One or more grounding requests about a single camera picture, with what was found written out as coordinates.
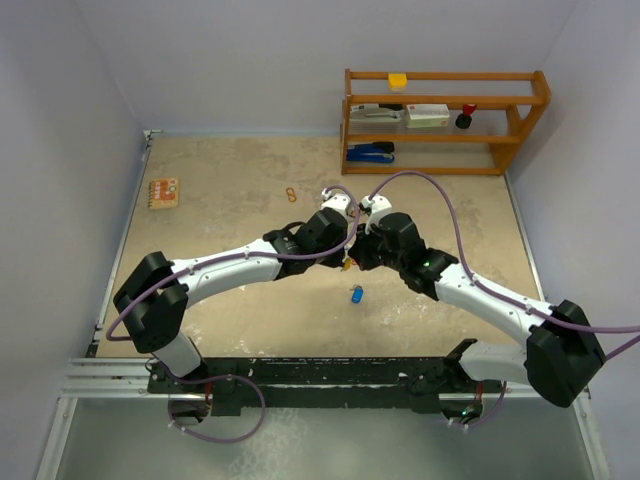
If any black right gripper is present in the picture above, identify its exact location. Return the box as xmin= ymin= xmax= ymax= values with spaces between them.
xmin=348 ymin=220 xmax=405 ymax=272

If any yellow tag key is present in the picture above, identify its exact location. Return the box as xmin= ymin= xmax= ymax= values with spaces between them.
xmin=341 ymin=258 xmax=352 ymax=272

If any blue tag key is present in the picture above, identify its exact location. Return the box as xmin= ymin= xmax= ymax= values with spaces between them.
xmin=350 ymin=285 xmax=364 ymax=304

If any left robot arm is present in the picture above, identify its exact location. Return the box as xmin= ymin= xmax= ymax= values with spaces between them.
xmin=113 ymin=206 xmax=349 ymax=392

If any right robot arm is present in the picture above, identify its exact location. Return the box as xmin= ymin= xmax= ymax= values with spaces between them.
xmin=349 ymin=212 xmax=606 ymax=408

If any orange carabiner far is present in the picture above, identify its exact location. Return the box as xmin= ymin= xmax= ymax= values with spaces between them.
xmin=285 ymin=187 xmax=297 ymax=203

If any blue black stapler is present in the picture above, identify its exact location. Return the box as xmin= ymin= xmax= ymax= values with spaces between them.
xmin=346 ymin=141 xmax=395 ymax=164

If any wooden shelf rack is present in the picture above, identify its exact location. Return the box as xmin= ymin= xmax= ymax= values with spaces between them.
xmin=340 ymin=70 xmax=552 ymax=176

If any white grey stapler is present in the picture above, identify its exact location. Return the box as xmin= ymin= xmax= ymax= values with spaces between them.
xmin=349 ymin=103 xmax=404 ymax=123

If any white red box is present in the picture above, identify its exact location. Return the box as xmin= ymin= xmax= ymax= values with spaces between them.
xmin=404 ymin=104 xmax=450 ymax=129

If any red black stamp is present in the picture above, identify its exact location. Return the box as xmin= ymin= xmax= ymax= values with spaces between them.
xmin=455 ymin=104 xmax=477 ymax=130

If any orange small notebook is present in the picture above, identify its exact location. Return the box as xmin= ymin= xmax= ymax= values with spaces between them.
xmin=148 ymin=177 xmax=180 ymax=210

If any yellow block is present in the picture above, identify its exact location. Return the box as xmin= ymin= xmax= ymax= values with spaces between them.
xmin=387 ymin=72 xmax=408 ymax=92

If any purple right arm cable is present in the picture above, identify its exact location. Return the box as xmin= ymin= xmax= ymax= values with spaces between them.
xmin=369 ymin=170 xmax=640 ymax=364

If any black base frame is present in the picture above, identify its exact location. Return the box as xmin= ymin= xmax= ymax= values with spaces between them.
xmin=148 ymin=340 xmax=502 ymax=416

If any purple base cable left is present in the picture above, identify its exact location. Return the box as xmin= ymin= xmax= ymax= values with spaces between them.
xmin=167 ymin=374 xmax=271 ymax=443

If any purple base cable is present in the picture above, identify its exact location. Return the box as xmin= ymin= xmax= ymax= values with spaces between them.
xmin=167 ymin=374 xmax=271 ymax=443
xmin=447 ymin=382 xmax=509 ymax=432

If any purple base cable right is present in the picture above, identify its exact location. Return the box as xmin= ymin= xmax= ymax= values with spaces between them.
xmin=447 ymin=382 xmax=509 ymax=432

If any aluminium rail frame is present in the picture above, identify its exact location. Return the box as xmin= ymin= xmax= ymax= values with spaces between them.
xmin=34 ymin=129 xmax=164 ymax=480

